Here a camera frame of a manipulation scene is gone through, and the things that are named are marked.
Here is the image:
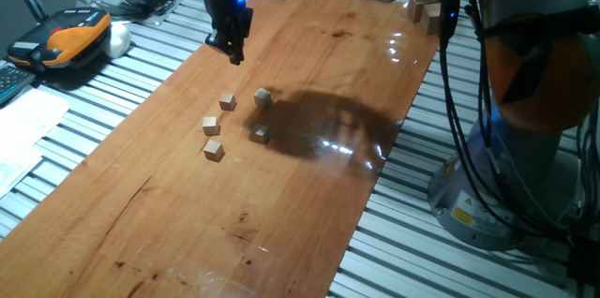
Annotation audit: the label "white rounded object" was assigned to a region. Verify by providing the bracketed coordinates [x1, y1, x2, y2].
[102, 22, 133, 59]

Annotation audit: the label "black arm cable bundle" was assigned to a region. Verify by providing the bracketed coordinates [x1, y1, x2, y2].
[438, 0, 600, 243]

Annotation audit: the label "glossy wooden board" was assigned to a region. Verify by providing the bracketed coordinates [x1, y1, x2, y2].
[0, 0, 440, 298]

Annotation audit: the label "white paper sheets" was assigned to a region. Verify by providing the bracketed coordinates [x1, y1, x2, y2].
[0, 87, 71, 199]

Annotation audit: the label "small wooden cube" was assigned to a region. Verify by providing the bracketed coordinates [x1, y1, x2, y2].
[253, 87, 273, 109]
[249, 124, 271, 145]
[218, 92, 237, 112]
[202, 115, 221, 137]
[202, 139, 226, 163]

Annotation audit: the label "dark computer keyboard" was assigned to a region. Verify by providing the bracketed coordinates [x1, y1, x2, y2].
[0, 59, 37, 106]

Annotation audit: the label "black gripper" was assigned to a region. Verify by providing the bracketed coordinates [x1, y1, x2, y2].
[203, 0, 254, 66]

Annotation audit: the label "orange black teach pendant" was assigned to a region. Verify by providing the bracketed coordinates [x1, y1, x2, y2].
[7, 7, 113, 72]

